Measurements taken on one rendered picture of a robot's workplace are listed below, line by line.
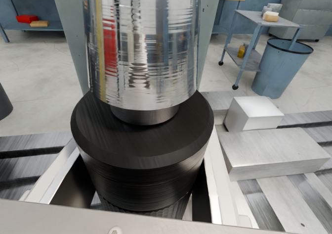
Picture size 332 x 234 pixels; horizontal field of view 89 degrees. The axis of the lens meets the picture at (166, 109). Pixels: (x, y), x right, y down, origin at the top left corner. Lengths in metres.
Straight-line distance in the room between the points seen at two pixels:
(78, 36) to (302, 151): 0.58
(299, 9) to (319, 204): 5.04
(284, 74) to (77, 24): 2.20
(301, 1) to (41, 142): 5.17
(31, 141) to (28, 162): 0.05
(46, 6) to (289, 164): 4.69
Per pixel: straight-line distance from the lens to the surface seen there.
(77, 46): 0.61
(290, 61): 2.35
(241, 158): 0.25
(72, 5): 0.58
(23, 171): 0.41
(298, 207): 0.30
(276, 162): 0.28
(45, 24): 4.19
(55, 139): 0.44
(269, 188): 0.30
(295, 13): 5.23
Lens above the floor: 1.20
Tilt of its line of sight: 39 degrees down
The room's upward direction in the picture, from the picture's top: 5 degrees clockwise
